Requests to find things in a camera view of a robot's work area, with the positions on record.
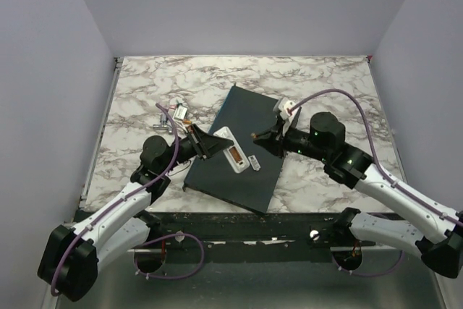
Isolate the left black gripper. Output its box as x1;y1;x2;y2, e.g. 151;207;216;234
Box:
161;123;234;174

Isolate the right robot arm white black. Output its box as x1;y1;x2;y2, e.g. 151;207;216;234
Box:
252;112;462;279

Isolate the chrome metal fitting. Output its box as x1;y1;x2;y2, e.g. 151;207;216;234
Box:
152;113;172;134

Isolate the white remote control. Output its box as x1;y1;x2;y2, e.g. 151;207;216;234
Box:
214;126;250;174

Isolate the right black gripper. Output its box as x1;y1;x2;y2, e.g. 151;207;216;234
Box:
254;117;330;161

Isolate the dark flat metal box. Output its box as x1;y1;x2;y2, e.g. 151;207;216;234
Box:
184;86;284;213

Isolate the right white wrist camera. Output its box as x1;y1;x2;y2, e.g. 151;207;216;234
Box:
273;97;301;136

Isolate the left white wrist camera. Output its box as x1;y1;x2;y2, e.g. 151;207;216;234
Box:
173;104;188;122

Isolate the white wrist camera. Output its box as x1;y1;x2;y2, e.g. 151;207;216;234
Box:
173;104;188;122
273;97;301;136

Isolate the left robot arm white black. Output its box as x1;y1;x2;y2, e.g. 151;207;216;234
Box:
38;124;236;301

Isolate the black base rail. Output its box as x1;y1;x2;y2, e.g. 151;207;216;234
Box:
134;211;364;264

